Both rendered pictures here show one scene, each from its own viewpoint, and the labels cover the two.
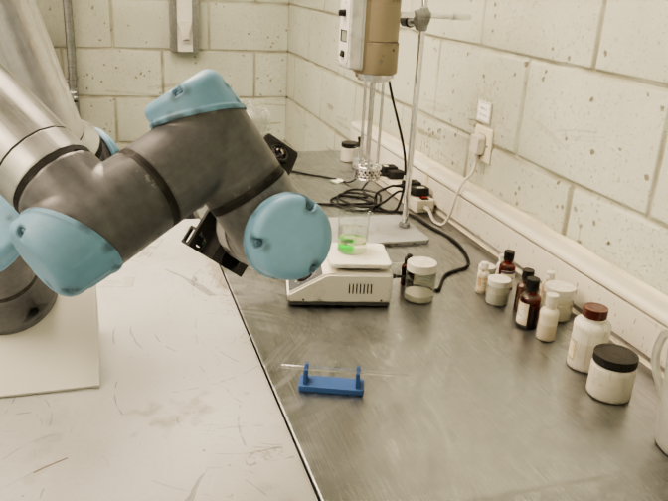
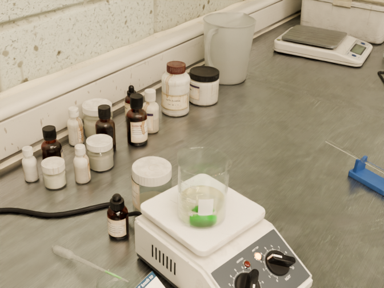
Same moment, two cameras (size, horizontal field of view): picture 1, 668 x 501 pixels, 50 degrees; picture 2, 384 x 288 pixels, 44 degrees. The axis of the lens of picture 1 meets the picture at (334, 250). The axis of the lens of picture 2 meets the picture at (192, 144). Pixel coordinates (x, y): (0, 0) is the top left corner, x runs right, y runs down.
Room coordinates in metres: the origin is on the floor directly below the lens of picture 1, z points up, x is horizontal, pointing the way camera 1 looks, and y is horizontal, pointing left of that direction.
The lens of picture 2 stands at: (1.64, 0.32, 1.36)
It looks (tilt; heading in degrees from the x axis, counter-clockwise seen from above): 30 degrees down; 231
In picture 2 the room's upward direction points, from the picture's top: 2 degrees clockwise
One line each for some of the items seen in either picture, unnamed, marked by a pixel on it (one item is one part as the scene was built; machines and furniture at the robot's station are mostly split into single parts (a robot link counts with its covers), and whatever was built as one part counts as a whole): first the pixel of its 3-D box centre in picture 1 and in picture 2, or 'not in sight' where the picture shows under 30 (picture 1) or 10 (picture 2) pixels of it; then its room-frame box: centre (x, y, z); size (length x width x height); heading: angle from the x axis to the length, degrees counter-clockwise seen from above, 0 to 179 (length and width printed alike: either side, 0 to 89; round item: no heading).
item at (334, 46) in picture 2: not in sight; (323, 44); (0.48, -0.52, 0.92); 0.26 x 0.19 x 0.05; 114
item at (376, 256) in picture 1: (357, 254); (202, 210); (1.32, -0.05, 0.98); 0.12 x 0.12 x 0.01; 6
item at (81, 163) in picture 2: (483, 277); (81, 163); (1.37, -0.31, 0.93); 0.03 x 0.03 x 0.07
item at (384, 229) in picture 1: (359, 231); not in sight; (1.69, -0.06, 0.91); 0.30 x 0.20 x 0.01; 109
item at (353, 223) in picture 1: (354, 232); (200, 189); (1.33, -0.04, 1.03); 0.07 x 0.06 x 0.08; 101
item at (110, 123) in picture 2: (525, 290); (105, 128); (1.28, -0.37, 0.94); 0.04 x 0.04 x 0.09
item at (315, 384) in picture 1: (331, 378); (379, 177); (0.96, -0.01, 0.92); 0.10 x 0.03 x 0.04; 88
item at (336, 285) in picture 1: (342, 275); (215, 246); (1.32, -0.02, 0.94); 0.22 x 0.13 x 0.08; 96
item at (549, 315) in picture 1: (549, 316); (150, 111); (1.17, -0.39, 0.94); 0.03 x 0.03 x 0.09
